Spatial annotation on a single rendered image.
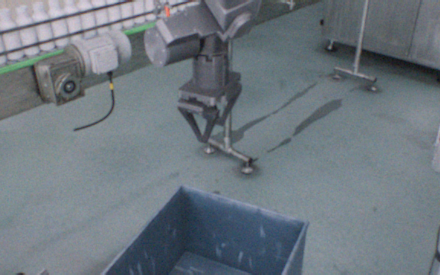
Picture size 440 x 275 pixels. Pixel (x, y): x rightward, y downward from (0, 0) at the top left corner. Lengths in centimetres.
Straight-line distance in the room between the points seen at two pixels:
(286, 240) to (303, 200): 152
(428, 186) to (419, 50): 154
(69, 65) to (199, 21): 108
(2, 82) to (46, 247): 97
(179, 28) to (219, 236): 64
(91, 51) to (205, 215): 82
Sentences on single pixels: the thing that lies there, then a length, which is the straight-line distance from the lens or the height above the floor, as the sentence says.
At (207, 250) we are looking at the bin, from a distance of 121.
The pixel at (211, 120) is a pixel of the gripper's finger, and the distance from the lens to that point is 73.
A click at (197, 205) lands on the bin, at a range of 113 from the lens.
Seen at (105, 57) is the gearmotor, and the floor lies 100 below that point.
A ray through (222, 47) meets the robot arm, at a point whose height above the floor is 137.
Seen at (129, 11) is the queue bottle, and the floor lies 107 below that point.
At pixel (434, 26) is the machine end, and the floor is 45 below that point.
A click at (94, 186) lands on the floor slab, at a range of 275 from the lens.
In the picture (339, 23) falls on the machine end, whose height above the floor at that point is 29.
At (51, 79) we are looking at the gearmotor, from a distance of 169.
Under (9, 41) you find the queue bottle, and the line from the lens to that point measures 176.
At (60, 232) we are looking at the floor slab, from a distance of 251.
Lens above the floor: 163
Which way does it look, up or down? 32 degrees down
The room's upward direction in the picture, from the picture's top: straight up
